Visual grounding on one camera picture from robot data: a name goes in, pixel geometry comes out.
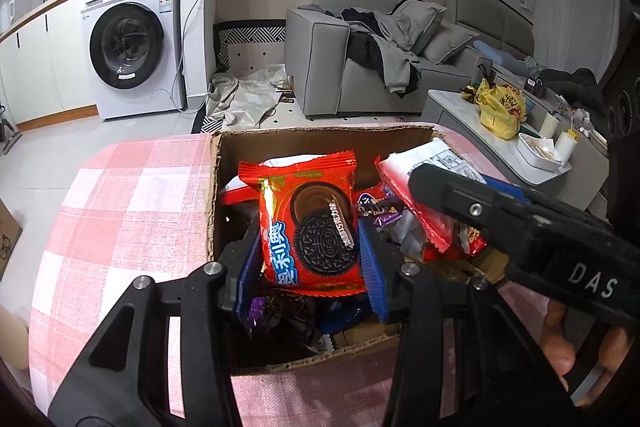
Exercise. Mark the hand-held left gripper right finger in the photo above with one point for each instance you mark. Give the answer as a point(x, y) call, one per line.
point(372, 272)

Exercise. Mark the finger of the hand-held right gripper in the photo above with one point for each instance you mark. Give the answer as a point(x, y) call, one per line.
point(515, 193)
point(465, 202)

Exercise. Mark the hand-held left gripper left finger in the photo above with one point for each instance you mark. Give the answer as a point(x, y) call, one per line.
point(247, 277)

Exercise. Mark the white and red chips packet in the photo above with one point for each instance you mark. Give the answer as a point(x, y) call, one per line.
point(435, 227)

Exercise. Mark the blue snack packet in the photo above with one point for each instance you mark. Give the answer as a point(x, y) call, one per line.
point(345, 314)

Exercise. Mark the dark purple snack packet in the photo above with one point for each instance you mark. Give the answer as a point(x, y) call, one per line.
point(377, 207)

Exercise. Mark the red cookie packet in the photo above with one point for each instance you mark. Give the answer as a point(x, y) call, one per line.
point(310, 227)

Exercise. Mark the brown cardboard box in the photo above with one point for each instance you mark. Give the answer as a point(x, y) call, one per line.
point(320, 359)

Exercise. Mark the person's right hand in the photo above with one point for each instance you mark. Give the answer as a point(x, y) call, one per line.
point(556, 337)

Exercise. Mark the white yellow cup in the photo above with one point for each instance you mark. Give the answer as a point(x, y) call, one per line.
point(567, 144)

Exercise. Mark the white jar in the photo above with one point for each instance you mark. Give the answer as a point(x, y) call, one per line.
point(549, 125)

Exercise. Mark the yellow plastic bag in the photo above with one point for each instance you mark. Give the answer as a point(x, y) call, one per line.
point(497, 112)

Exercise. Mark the grey coffee table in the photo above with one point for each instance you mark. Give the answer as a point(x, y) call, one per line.
point(450, 117)

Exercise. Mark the black jacket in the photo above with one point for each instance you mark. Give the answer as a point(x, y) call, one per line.
point(575, 83)

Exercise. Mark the blue bolster pillow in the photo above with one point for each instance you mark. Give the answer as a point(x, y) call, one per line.
point(505, 57)

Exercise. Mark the pink plaid tablecloth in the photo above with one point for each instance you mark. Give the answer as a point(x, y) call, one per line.
point(125, 207)

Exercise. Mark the small grey pillow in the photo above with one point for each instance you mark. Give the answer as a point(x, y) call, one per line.
point(450, 42)

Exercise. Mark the crumpled white sheet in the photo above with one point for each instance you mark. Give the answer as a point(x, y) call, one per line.
point(250, 99)

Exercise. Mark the large grey pillow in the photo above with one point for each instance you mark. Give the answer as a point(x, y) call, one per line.
point(420, 24)

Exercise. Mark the black clothing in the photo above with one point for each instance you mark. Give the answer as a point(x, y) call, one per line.
point(362, 47)

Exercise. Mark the brown slipper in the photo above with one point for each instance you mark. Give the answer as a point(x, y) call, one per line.
point(285, 91)

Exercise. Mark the grey sofa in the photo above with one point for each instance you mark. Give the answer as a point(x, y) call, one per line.
point(320, 67)

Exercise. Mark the black white patterned rug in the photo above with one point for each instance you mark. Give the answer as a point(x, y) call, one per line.
point(250, 37)

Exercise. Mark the printed cardboard box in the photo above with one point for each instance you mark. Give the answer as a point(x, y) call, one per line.
point(9, 242)

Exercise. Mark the white washing machine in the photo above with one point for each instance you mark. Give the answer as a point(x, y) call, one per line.
point(135, 47)

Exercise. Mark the white kitchen counter cabinet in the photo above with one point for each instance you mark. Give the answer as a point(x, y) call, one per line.
point(40, 67)

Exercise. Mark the white electric kettle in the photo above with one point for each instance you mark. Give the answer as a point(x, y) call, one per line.
point(6, 14)

